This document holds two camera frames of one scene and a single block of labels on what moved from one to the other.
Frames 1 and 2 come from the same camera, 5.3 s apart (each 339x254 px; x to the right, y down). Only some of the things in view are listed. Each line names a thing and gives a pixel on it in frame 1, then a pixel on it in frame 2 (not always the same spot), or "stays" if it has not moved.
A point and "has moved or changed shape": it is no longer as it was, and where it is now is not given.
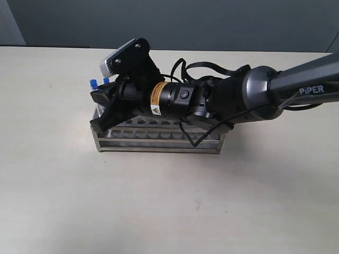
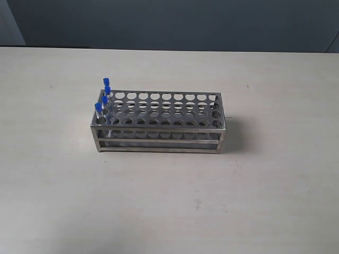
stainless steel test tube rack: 148,134 stays
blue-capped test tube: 106,80 stays
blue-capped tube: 93,84 has moved or changed shape
